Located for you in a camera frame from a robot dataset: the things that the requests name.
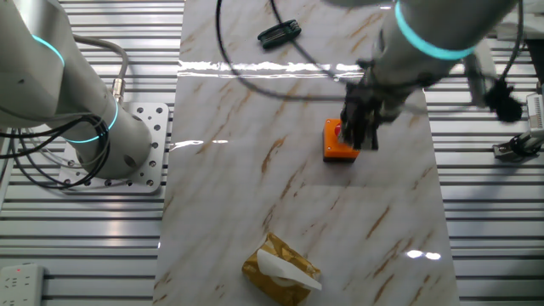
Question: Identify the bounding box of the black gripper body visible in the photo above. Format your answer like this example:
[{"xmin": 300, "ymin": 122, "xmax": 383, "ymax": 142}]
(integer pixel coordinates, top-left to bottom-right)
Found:
[{"xmin": 343, "ymin": 70, "xmax": 426, "ymax": 127}]

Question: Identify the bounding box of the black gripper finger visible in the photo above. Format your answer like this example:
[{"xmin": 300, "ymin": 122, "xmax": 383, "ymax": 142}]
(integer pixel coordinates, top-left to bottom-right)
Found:
[
  {"xmin": 338, "ymin": 105, "xmax": 363, "ymax": 148},
  {"xmin": 360, "ymin": 110, "xmax": 380, "ymax": 151}
]

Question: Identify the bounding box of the white napkin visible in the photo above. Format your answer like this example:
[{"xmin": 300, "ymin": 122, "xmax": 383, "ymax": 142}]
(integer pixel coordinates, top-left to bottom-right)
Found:
[{"xmin": 256, "ymin": 247, "xmax": 323, "ymax": 292}]

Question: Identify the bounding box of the orange box with red button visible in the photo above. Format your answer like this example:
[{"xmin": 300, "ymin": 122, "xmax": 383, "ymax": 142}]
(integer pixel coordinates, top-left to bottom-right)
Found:
[{"xmin": 321, "ymin": 117, "xmax": 362, "ymax": 163}]

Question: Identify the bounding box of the white ribbed device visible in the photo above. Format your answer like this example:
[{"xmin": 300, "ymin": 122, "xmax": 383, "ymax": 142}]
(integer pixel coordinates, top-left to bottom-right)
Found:
[{"xmin": 525, "ymin": 92, "xmax": 544, "ymax": 131}]

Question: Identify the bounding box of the white crumpled cloth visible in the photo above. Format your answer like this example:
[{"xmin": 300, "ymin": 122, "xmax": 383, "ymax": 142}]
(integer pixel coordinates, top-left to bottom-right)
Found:
[{"xmin": 495, "ymin": 0, "xmax": 544, "ymax": 42}]

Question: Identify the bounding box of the gold tissue pack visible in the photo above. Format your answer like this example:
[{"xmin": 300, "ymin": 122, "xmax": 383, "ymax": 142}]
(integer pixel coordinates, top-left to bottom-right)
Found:
[{"xmin": 241, "ymin": 231, "xmax": 323, "ymax": 306}]

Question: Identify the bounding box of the metal robot mounting plate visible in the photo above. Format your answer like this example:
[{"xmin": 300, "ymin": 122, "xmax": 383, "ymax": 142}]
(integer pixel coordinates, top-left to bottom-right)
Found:
[{"xmin": 57, "ymin": 101, "xmax": 170, "ymax": 195}]

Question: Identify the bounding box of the white power strip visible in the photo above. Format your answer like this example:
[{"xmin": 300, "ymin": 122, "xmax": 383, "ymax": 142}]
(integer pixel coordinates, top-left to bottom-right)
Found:
[{"xmin": 0, "ymin": 262, "xmax": 46, "ymax": 306}]

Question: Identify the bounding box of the black braided cable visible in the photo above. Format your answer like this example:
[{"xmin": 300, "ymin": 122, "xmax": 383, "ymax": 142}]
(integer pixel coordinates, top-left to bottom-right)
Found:
[
  {"xmin": 214, "ymin": 0, "xmax": 356, "ymax": 103},
  {"xmin": 269, "ymin": 0, "xmax": 354, "ymax": 84}
]

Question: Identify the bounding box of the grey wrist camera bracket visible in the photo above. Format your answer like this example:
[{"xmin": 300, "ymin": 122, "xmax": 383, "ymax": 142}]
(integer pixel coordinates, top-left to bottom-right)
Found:
[{"xmin": 463, "ymin": 40, "xmax": 499, "ymax": 108}]

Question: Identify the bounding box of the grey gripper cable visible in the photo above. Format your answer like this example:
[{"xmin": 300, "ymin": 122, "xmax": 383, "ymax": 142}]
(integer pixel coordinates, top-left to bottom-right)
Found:
[{"xmin": 499, "ymin": 0, "xmax": 524, "ymax": 82}]

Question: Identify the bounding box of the black camera clamp stand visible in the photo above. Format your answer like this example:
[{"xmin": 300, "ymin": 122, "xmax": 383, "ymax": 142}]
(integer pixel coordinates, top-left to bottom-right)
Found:
[{"xmin": 491, "ymin": 127, "xmax": 544, "ymax": 162}]

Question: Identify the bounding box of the grey cable with metal connector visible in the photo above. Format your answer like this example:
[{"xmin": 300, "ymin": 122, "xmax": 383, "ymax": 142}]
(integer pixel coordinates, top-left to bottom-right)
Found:
[{"xmin": 72, "ymin": 35, "xmax": 130, "ymax": 105}]

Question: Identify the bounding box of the black base cable bundle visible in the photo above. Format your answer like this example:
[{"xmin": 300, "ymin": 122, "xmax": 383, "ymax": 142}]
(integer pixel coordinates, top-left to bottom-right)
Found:
[{"xmin": 0, "ymin": 113, "xmax": 112, "ymax": 190}]

